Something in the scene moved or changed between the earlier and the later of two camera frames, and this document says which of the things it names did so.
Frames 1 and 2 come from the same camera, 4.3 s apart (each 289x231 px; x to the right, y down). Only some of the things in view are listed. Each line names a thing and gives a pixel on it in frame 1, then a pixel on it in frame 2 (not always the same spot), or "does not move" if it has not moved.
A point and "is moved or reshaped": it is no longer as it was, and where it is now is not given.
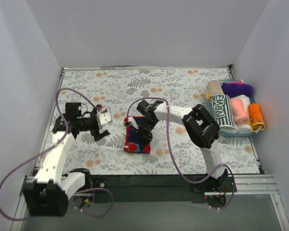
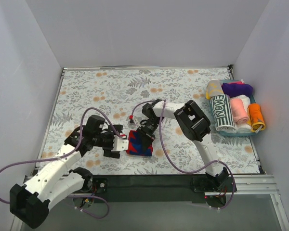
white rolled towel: x=246 y=102 does not move
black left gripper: x=96 y=127 → x=110 y=146
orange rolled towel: x=255 y=120 does not move
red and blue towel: x=132 y=145 is moved or reshaped
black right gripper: x=146 y=130 does not move
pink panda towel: x=239 y=112 does not move
